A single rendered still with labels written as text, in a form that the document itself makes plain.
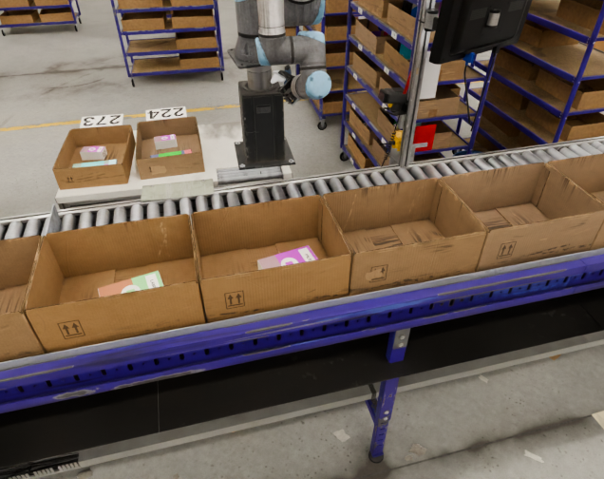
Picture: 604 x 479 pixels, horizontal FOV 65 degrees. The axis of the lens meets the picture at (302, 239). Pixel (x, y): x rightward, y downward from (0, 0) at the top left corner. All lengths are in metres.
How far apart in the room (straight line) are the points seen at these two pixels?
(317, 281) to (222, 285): 0.25
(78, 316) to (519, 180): 1.42
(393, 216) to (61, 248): 1.01
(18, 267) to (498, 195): 1.52
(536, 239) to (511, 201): 0.33
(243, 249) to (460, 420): 1.23
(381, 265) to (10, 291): 1.04
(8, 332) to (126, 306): 0.27
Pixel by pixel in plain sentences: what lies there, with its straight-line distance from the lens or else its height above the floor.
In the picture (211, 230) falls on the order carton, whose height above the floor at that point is 0.98.
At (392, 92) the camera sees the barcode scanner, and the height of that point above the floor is 1.09.
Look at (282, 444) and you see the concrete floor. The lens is 2.09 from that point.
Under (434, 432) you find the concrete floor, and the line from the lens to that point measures 2.18.
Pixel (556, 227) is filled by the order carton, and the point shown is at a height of 1.02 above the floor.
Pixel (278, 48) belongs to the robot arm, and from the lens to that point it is 1.69.
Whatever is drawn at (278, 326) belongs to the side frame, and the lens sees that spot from 1.24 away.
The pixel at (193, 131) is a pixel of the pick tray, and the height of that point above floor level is 0.77.
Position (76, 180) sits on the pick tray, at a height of 0.79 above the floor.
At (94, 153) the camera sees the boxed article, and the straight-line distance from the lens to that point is 2.40.
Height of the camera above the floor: 1.85
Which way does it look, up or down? 39 degrees down
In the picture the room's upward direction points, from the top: straight up
